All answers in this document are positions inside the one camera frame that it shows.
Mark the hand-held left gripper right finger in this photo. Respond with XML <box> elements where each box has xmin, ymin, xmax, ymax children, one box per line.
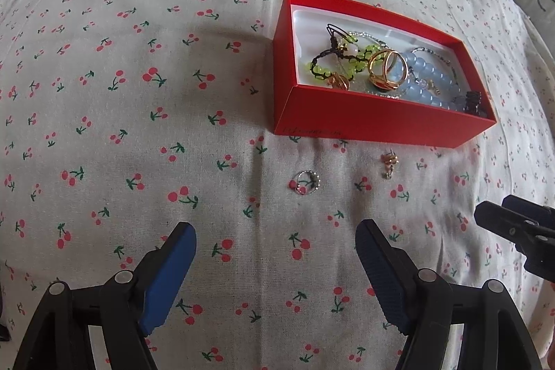
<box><xmin>355</xmin><ymin>219</ymin><xmax>543</xmax><ymax>370</ymax></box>

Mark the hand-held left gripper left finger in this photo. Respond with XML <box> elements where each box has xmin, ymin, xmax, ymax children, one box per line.
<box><xmin>15</xmin><ymin>222</ymin><xmax>198</xmax><ymax>370</ymax></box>

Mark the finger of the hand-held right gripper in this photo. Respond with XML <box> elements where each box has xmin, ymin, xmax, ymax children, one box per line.
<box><xmin>502</xmin><ymin>195</ymin><xmax>555</xmax><ymax>229</ymax></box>
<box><xmin>474</xmin><ymin>200</ymin><xmax>555</xmax><ymax>276</ymax></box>

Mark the black hair claw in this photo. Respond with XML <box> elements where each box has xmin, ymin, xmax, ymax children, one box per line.
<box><xmin>453</xmin><ymin>91</ymin><xmax>484</xmax><ymax>117</ymax></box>

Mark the red cardboard box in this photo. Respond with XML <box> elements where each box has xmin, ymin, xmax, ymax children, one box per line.
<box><xmin>272</xmin><ymin>0</ymin><xmax>498</xmax><ymax>149</ymax></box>

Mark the blue bead bracelet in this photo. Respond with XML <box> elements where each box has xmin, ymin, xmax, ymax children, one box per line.
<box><xmin>388</xmin><ymin>51</ymin><xmax>467</xmax><ymax>111</ymax></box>

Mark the thin seed bead bracelet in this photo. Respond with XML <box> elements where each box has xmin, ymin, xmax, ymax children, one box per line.
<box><xmin>410</xmin><ymin>45</ymin><xmax>460</xmax><ymax>85</ymax></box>

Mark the gold knot earring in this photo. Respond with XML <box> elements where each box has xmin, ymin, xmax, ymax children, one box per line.
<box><xmin>327</xmin><ymin>73</ymin><xmax>353</xmax><ymax>91</ymax></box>

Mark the large gold ring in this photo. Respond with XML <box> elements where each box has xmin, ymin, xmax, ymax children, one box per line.
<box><xmin>368</xmin><ymin>48</ymin><xmax>410</xmax><ymax>93</ymax></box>

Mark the green bead bracelet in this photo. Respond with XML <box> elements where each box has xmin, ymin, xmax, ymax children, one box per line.
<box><xmin>306</xmin><ymin>23</ymin><xmax>384</xmax><ymax>82</ymax></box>

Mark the gold stud earring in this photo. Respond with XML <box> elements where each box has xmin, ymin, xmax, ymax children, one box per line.
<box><xmin>379</xmin><ymin>152</ymin><xmax>400</xmax><ymax>180</ymax></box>

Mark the cherry print tablecloth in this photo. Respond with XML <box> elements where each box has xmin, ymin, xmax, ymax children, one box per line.
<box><xmin>0</xmin><ymin>0</ymin><xmax>555</xmax><ymax>370</ymax></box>

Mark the small silver beaded ring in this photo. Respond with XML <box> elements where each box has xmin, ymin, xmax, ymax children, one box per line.
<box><xmin>291</xmin><ymin>171</ymin><xmax>322</xmax><ymax>195</ymax></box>

